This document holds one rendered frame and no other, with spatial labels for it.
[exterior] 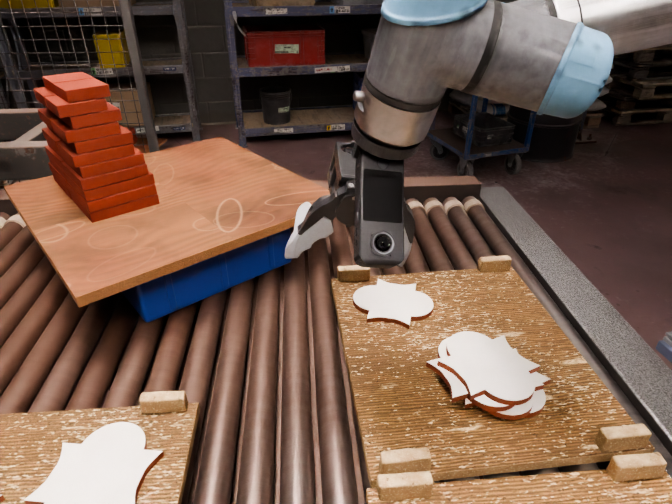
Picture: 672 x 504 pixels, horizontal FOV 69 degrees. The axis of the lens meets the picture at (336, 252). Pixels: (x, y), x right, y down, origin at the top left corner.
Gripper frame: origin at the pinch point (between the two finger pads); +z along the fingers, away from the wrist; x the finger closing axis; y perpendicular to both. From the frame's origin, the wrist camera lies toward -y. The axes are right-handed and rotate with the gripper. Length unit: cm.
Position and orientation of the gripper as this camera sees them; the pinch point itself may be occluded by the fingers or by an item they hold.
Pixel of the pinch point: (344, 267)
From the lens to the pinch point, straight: 62.1
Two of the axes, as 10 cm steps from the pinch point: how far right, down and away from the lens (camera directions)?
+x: -9.7, -0.7, -2.2
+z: -2.2, 6.4, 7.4
